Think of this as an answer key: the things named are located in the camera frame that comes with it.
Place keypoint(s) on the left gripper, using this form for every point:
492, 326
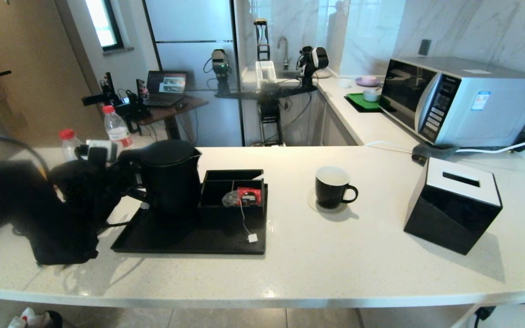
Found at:
128, 175

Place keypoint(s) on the black electric kettle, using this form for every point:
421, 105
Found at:
171, 177

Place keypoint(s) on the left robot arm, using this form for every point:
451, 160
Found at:
25, 205

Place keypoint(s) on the red-capped plastic water bottle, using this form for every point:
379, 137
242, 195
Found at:
69, 145
116, 127

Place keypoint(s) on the small white cup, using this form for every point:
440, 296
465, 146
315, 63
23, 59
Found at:
344, 83

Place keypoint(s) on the black serving tray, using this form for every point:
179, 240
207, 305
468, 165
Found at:
189, 239

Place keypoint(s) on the brown wooden table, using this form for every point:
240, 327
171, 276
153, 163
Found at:
185, 107

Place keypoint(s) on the black laptop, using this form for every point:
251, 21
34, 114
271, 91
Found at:
167, 86

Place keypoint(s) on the black compartment box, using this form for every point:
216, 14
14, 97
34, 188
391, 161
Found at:
226, 214

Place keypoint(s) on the red sachet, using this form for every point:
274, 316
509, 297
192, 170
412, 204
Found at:
249, 196

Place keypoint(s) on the window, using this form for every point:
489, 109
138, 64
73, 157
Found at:
103, 23

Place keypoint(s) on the white dish rack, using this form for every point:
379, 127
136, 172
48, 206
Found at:
265, 73

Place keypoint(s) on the bin with white rubbish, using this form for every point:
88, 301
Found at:
34, 319

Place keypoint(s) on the clear round coaster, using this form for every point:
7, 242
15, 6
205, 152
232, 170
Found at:
311, 202

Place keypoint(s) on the black upright stand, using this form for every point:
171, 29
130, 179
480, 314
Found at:
262, 41

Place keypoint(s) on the chrome faucet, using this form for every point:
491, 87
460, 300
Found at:
284, 48

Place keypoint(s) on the black mug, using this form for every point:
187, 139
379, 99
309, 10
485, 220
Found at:
331, 191

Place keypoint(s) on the green tray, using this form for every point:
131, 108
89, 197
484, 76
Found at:
358, 104

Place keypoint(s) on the white bowl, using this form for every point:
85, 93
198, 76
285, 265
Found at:
371, 95

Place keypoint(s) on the purple plate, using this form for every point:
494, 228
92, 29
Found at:
366, 81

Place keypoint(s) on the black and white tissue box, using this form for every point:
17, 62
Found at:
449, 214

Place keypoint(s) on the silver microwave oven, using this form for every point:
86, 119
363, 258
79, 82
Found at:
486, 105

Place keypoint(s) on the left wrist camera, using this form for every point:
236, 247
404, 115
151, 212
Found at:
103, 149

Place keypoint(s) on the black camera rig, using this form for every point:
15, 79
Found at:
116, 102

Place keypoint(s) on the grey wall outlet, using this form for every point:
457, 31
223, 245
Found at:
424, 47

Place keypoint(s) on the black wall plug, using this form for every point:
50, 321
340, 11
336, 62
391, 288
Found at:
483, 314

